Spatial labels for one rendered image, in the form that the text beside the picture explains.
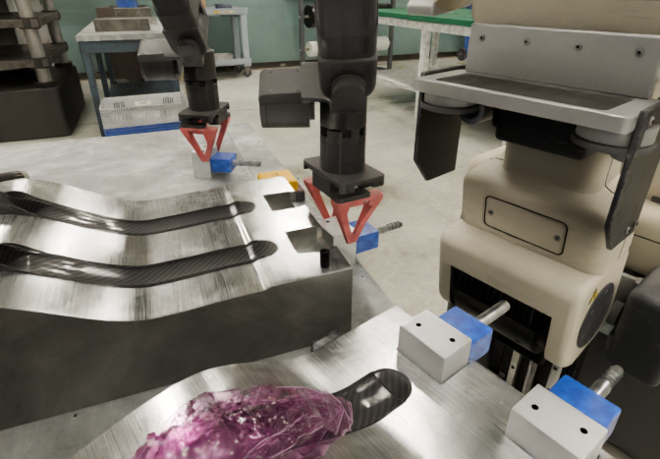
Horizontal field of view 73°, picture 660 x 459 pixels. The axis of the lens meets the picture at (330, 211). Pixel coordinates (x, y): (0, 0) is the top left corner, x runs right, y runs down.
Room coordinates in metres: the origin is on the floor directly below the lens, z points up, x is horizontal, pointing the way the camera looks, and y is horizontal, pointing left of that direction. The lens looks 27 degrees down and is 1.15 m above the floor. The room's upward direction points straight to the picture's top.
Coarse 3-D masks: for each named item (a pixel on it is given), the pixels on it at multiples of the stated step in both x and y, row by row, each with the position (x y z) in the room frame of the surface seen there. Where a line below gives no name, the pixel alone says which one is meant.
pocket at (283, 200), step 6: (288, 192) 0.57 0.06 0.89; (294, 192) 0.57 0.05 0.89; (264, 198) 0.55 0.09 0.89; (270, 198) 0.56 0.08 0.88; (276, 198) 0.56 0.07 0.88; (282, 198) 0.56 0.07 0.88; (288, 198) 0.57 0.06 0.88; (294, 198) 0.57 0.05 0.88; (270, 204) 0.56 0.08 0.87; (276, 204) 0.56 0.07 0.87; (282, 204) 0.56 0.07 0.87; (288, 204) 0.57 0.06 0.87; (294, 204) 0.55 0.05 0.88; (276, 210) 0.56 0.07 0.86
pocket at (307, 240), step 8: (288, 232) 0.45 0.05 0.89; (296, 232) 0.46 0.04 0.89; (304, 232) 0.46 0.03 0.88; (312, 232) 0.46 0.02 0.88; (320, 232) 0.46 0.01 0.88; (296, 240) 0.46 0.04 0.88; (304, 240) 0.46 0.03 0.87; (312, 240) 0.46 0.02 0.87; (320, 240) 0.46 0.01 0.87; (296, 248) 0.46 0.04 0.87; (304, 248) 0.46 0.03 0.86; (312, 248) 0.46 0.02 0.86; (320, 248) 0.45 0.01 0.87; (328, 248) 0.44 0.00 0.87
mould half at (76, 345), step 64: (64, 192) 0.50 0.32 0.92; (192, 192) 0.57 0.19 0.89; (256, 192) 0.56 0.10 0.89; (128, 256) 0.41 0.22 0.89; (0, 320) 0.27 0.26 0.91; (64, 320) 0.29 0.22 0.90; (128, 320) 0.30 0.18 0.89; (192, 320) 0.32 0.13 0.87; (256, 320) 0.34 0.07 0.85; (320, 320) 0.37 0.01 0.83; (0, 384) 0.27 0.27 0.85; (64, 384) 0.28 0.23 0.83; (128, 384) 0.30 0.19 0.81
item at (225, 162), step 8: (200, 144) 0.87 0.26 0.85; (192, 152) 0.83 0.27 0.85; (216, 152) 0.86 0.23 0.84; (224, 152) 0.86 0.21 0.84; (232, 152) 0.86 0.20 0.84; (192, 160) 0.83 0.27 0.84; (200, 160) 0.83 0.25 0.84; (216, 160) 0.82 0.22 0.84; (224, 160) 0.82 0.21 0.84; (232, 160) 0.84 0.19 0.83; (240, 160) 0.84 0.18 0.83; (248, 160) 0.84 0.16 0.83; (192, 168) 0.83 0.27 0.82; (200, 168) 0.83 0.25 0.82; (208, 168) 0.82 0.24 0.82; (216, 168) 0.82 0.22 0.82; (224, 168) 0.82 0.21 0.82; (232, 168) 0.83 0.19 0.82; (200, 176) 0.83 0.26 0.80; (208, 176) 0.82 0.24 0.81
